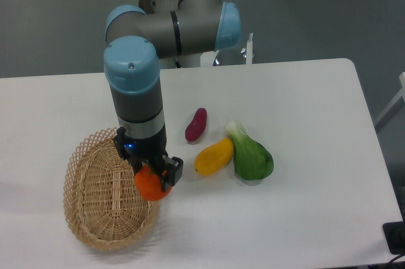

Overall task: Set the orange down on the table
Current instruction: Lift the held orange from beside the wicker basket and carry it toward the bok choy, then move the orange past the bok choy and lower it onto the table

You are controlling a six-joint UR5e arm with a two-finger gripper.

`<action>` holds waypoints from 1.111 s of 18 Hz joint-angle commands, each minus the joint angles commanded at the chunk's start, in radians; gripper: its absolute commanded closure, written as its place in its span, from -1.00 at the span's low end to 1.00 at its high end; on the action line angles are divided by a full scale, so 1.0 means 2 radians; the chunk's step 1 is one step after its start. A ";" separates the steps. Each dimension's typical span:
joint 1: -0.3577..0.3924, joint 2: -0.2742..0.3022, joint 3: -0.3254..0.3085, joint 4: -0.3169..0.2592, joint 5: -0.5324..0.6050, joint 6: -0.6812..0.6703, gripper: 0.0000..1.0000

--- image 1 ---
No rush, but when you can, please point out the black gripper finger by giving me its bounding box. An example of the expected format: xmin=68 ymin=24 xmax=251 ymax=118
xmin=128 ymin=156 xmax=146 ymax=175
xmin=151 ymin=154 xmax=184 ymax=192

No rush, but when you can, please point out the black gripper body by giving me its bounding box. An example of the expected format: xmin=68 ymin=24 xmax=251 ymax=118
xmin=113 ymin=126 xmax=168 ymax=168

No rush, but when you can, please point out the orange fruit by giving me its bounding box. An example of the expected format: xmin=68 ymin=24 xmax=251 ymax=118
xmin=134 ymin=165 xmax=171 ymax=201

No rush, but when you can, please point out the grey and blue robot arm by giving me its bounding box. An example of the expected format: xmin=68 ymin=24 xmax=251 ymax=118
xmin=104 ymin=0 xmax=242 ymax=192

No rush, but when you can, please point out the yellow mango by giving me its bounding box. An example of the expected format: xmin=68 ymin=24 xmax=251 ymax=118
xmin=194 ymin=138 xmax=234 ymax=177

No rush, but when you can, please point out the purple sweet potato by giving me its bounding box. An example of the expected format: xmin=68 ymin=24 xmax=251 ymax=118
xmin=185 ymin=108 xmax=208 ymax=142

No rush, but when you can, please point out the woven wicker basket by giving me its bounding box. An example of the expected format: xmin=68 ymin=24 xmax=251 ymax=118
xmin=63 ymin=128 xmax=159 ymax=251

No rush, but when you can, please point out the green bok choy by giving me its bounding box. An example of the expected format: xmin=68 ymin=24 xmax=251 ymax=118
xmin=225 ymin=120 xmax=274 ymax=181

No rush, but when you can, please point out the black device at table edge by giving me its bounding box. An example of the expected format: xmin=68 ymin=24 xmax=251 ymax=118
xmin=382 ymin=221 xmax=404 ymax=255

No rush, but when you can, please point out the white frame at right edge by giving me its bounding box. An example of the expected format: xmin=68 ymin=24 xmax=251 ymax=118
xmin=374 ymin=72 xmax=404 ymax=133

